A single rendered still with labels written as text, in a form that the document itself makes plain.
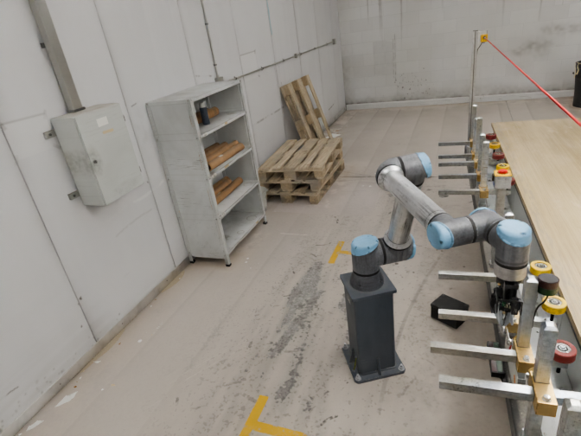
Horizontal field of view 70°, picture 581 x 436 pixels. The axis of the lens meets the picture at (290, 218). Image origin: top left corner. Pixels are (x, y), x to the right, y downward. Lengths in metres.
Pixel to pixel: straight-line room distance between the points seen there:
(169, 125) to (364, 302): 2.17
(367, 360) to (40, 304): 2.06
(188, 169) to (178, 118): 0.45
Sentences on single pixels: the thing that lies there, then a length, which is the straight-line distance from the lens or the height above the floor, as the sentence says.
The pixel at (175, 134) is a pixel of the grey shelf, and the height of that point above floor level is 1.28.
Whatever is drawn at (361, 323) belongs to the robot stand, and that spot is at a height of 0.41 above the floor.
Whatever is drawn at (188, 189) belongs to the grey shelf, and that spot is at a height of 0.78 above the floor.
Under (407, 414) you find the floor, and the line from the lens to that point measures 2.56.
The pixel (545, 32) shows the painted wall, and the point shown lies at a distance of 9.28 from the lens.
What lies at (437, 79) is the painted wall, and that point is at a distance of 9.28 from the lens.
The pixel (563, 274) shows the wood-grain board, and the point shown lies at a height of 0.90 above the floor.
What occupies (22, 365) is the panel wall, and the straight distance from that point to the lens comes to 3.13.
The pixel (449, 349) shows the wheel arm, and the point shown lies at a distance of 1.67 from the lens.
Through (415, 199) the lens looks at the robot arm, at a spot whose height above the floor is 1.36.
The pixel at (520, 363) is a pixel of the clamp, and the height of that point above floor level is 0.86.
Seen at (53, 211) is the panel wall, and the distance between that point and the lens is 3.07.
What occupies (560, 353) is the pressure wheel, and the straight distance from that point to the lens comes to 1.67.
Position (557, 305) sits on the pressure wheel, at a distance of 1.87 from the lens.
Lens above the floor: 2.00
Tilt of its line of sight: 25 degrees down
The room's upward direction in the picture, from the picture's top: 9 degrees counter-clockwise
